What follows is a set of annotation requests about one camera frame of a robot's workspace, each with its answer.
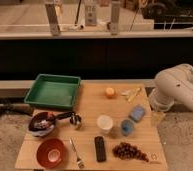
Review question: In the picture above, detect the dark bowl with food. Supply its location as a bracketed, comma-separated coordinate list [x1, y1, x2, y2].
[28, 112, 55, 137]

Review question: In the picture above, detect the yellow banana toy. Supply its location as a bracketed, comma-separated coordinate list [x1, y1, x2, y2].
[121, 87, 141, 102]

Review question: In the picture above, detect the blue plastic cup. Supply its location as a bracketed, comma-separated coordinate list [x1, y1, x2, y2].
[121, 119, 134, 136]

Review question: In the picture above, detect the silver fork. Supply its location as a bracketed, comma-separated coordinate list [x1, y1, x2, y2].
[69, 138, 84, 169]

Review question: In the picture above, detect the white plastic cup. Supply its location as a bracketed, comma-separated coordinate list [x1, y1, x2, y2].
[97, 115, 114, 134]

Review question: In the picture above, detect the black-handled metal measuring cup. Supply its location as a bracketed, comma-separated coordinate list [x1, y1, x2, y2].
[55, 111, 82, 130]

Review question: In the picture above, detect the red bowl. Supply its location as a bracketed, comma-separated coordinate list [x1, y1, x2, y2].
[36, 138, 66, 169]

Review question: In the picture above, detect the orange fruit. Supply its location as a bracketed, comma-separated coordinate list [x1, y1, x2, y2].
[105, 87, 116, 99]

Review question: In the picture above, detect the black remote control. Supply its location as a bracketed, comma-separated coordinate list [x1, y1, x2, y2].
[94, 136, 106, 162]

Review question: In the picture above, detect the bunch of dark grapes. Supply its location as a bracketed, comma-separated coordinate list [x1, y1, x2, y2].
[112, 142, 149, 162]

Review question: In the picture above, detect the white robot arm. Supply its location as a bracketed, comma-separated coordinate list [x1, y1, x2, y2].
[149, 64, 193, 112]

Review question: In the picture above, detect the green plastic tray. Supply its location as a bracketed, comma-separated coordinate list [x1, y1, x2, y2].
[24, 74, 81, 110]

